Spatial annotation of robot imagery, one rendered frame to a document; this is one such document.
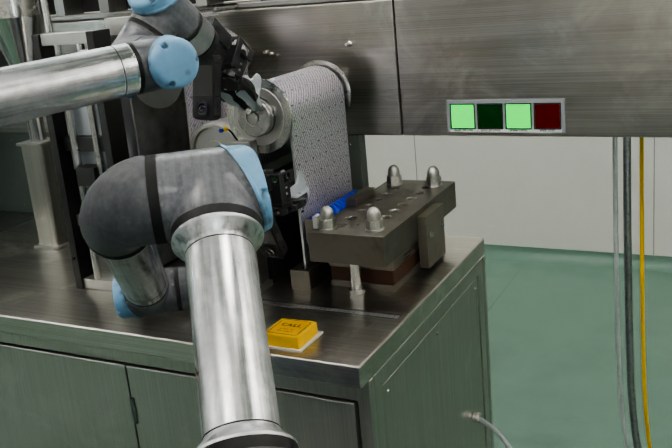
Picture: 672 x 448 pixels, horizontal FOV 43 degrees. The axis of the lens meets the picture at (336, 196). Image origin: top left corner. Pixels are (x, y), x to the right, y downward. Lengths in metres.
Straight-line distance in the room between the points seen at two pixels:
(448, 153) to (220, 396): 3.58
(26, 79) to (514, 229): 3.48
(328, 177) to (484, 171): 2.64
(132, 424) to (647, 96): 1.19
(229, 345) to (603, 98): 1.05
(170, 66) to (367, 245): 0.55
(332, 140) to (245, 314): 0.88
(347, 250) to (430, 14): 0.55
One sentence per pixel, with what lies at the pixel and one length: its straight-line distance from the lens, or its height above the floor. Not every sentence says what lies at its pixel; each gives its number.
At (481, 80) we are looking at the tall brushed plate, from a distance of 1.82.
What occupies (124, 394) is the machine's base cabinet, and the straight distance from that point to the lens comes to 1.76.
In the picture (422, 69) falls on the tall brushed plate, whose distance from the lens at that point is 1.86.
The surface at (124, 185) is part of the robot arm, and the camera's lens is 1.07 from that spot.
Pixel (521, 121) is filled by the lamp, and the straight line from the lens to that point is 1.81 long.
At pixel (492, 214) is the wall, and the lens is 4.44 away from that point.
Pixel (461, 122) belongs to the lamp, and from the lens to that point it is 1.85.
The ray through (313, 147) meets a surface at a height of 1.17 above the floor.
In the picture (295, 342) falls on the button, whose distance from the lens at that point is 1.46.
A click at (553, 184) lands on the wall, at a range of 4.31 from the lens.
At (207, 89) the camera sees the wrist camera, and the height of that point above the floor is 1.33.
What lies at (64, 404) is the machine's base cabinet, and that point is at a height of 0.70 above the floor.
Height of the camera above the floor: 1.52
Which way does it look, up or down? 15 degrees down
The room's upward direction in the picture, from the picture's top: 5 degrees counter-clockwise
